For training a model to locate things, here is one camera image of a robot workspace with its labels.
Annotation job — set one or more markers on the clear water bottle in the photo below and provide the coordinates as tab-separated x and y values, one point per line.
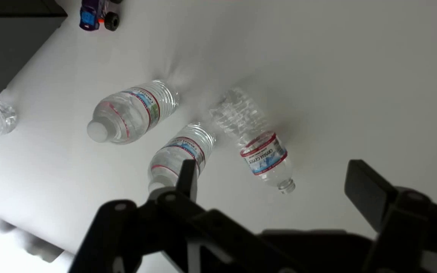
254	137

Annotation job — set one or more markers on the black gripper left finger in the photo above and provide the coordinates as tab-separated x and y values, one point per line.
187	180

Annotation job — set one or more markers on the blue toy car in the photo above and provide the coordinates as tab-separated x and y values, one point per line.
99	14

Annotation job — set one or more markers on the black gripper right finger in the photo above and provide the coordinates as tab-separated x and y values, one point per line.
371	195

